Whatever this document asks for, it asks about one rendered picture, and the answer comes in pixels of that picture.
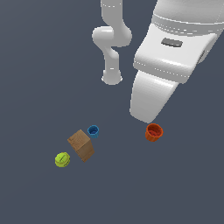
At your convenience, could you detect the blue cup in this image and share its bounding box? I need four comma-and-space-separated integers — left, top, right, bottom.
87, 124, 101, 139

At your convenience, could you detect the brown cardboard box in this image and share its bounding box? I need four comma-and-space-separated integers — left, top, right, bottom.
66, 129, 95, 163

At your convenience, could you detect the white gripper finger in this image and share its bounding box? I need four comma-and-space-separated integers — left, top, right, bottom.
129, 69, 179, 124

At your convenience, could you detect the lime green round cap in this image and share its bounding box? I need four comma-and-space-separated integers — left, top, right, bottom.
54, 151, 71, 168

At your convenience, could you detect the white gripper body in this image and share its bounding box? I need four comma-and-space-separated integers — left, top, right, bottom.
133, 22, 219, 85

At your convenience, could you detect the orange cup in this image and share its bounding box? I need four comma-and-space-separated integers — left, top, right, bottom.
144, 122, 165, 143

